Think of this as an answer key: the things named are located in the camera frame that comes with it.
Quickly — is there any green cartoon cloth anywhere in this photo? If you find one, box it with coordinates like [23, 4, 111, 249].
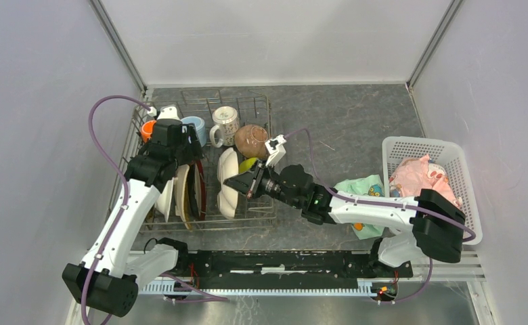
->
[334, 175, 384, 240]

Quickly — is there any orange mug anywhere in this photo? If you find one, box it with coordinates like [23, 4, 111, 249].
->
[139, 120, 156, 143]

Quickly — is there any plain white plate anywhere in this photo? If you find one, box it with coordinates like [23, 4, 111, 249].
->
[154, 179, 174, 222]

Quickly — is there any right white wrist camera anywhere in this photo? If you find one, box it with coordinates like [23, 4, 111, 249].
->
[265, 135, 286, 168]

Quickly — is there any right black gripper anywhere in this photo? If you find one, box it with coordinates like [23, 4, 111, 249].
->
[226, 156, 303, 209]

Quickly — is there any beige brown-rimmed bowl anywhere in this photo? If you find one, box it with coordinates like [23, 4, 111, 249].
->
[234, 125, 269, 159]

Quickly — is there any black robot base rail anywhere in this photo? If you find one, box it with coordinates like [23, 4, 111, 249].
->
[159, 244, 414, 298]

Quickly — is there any cream divided plate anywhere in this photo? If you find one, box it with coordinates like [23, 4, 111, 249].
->
[217, 147, 240, 221]

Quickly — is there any pink patterned cloth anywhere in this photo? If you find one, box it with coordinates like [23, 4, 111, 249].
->
[389, 154, 462, 208]

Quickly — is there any white plastic basket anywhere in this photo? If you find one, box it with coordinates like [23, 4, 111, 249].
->
[382, 136, 483, 246]

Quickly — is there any light blue mug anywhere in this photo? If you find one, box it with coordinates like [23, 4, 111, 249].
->
[181, 116, 207, 146]

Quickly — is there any lime green bowl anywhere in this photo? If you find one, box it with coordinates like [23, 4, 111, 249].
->
[238, 157, 259, 174]

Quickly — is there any red-rimmed beige plate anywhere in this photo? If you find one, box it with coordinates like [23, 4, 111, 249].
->
[186, 160, 206, 221]

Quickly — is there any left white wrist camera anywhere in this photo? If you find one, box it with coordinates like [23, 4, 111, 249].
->
[147, 105, 181, 121]

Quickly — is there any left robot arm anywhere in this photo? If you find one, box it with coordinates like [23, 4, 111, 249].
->
[62, 118, 203, 318]

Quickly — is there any white floral mug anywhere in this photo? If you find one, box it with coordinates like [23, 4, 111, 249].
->
[209, 106, 240, 148]

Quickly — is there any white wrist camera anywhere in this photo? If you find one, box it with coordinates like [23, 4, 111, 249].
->
[147, 105, 181, 121]
[265, 135, 286, 168]

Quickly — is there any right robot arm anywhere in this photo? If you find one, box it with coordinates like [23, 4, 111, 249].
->
[223, 162, 467, 276]

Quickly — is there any square floral plate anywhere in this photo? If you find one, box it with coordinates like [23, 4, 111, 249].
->
[145, 208, 155, 223]

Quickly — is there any grey wire dish rack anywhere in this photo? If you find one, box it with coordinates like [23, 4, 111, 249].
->
[109, 89, 278, 234]

